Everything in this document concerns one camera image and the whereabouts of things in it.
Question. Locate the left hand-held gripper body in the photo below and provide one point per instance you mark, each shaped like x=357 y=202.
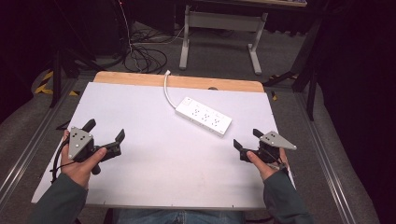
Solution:
x=79 y=141

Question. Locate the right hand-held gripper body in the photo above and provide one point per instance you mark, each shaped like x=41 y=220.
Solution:
x=274 y=140

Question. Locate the person's left hand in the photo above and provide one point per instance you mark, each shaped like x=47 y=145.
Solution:
x=77 y=171

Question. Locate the person's right hand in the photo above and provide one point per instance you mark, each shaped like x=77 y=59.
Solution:
x=267 y=170

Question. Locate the small yellow floor tape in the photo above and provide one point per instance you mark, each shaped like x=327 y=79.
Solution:
x=274 y=96

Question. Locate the white power strip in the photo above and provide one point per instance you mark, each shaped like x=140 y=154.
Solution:
x=204 y=116

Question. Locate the white board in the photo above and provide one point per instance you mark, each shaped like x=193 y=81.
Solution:
x=171 y=165

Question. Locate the yellow black floor tape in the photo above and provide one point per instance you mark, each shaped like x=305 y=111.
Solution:
x=46 y=84

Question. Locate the black metal stand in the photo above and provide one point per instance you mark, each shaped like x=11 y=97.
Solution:
x=308 y=71
x=57 y=71

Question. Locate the person's legs in jeans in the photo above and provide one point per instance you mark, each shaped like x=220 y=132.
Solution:
x=179 y=217

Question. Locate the wooden desk top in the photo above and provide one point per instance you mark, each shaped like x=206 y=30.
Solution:
x=274 y=2

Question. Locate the metal floor rail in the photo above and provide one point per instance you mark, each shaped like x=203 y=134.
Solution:
x=31 y=149
x=323 y=161

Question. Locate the white metal desk frame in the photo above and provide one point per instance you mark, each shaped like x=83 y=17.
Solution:
x=224 y=20

